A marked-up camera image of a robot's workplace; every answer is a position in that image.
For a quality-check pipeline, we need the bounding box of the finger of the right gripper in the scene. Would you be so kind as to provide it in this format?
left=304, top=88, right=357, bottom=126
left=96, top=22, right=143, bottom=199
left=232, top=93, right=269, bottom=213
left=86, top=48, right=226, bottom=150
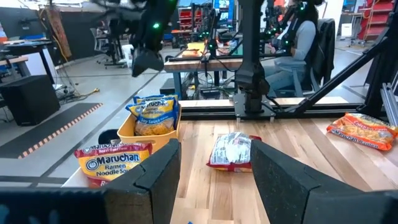
left=131, top=46, right=165, bottom=78

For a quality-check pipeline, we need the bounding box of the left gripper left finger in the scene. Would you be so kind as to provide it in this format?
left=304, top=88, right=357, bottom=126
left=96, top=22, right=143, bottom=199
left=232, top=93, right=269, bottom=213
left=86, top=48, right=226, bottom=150
left=104, top=139, right=182, bottom=224

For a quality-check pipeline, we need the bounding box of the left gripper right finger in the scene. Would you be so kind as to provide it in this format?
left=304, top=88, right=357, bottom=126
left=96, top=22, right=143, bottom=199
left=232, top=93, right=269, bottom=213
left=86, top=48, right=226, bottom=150
left=250, top=139, right=365, bottom=224

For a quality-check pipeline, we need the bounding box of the blue Maruchan noodle pack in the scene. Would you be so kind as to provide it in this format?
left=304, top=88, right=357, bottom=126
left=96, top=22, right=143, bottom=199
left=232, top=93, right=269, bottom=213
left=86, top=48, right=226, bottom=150
left=132, top=94, right=180, bottom=108
left=125, top=96, right=178, bottom=137

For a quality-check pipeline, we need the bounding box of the red Maruchan noodle pack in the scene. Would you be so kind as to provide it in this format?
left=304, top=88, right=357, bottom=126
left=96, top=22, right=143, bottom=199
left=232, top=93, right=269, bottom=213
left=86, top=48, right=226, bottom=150
left=73, top=142, right=154, bottom=189
left=206, top=131, right=262, bottom=173

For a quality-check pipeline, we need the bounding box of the orange Maruchan noodle pack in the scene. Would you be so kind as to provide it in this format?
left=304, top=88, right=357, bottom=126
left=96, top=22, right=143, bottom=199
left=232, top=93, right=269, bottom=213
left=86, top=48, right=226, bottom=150
left=325, top=111, right=398, bottom=152

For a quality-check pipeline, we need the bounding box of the yellow plastic bin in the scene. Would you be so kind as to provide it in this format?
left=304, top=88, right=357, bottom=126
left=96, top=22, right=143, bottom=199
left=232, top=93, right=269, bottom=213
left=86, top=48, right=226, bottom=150
left=117, top=104, right=183, bottom=154

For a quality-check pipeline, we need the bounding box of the wooden workbench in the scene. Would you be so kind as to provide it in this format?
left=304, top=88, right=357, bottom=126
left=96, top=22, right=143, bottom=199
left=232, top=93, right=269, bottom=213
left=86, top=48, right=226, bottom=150
left=164, top=46, right=246, bottom=100

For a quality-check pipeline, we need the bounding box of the lit computer monitor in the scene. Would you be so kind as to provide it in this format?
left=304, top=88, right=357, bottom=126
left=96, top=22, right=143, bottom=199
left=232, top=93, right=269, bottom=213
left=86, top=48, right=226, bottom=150
left=213, top=0, right=236, bottom=22

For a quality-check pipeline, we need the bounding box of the black hazard-striped floor mat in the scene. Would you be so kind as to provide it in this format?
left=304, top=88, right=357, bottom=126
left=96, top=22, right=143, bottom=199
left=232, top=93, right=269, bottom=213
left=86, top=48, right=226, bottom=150
left=0, top=101, right=104, bottom=160

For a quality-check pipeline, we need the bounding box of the dark side desk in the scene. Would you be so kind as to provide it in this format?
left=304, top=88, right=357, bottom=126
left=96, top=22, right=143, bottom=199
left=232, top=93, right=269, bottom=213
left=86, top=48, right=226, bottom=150
left=0, top=39, right=58, bottom=83

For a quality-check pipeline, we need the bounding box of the black floor box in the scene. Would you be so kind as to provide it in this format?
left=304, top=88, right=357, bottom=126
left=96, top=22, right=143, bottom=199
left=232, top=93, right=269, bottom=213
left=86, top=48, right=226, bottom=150
left=0, top=73, right=62, bottom=127

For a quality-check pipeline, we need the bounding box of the black office chair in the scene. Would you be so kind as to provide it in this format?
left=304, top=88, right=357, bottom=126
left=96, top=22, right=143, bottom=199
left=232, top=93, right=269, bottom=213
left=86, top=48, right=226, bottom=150
left=275, top=17, right=337, bottom=98

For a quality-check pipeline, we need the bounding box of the person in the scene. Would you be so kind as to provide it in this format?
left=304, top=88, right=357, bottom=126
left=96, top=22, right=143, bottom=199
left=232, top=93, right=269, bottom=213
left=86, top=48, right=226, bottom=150
left=264, top=0, right=327, bottom=94

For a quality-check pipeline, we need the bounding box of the red storage shelf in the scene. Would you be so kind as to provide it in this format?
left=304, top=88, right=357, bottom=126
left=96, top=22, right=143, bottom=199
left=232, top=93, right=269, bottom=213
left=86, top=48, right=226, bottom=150
left=357, top=0, right=396, bottom=41

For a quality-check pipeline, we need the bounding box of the black aluminium rig frame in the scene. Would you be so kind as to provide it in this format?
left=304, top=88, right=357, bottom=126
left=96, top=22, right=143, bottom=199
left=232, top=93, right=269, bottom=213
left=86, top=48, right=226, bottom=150
left=178, top=0, right=398, bottom=127

